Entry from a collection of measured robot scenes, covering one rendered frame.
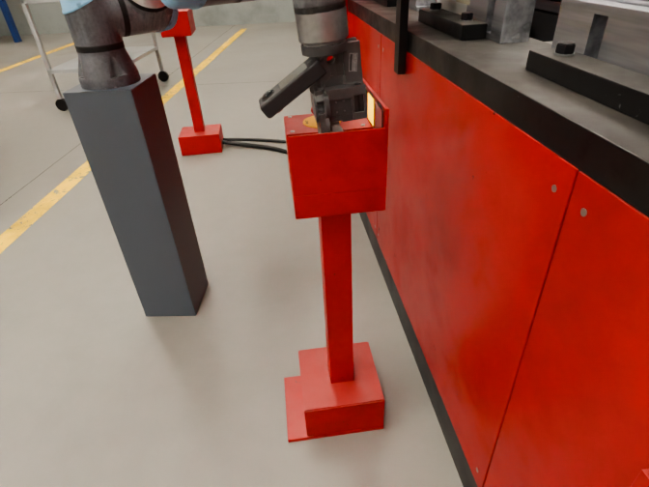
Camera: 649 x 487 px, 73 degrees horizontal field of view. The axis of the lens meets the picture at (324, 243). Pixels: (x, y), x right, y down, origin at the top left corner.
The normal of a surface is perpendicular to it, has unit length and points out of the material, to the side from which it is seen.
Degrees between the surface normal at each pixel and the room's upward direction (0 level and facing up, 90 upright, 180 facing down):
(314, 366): 0
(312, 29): 92
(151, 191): 90
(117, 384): 0
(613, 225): 90
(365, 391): 0
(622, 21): 90
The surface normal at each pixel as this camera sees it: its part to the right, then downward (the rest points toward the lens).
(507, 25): 0.12, 0.55
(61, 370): -0.05, -0.83
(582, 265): -0.99, 0.11
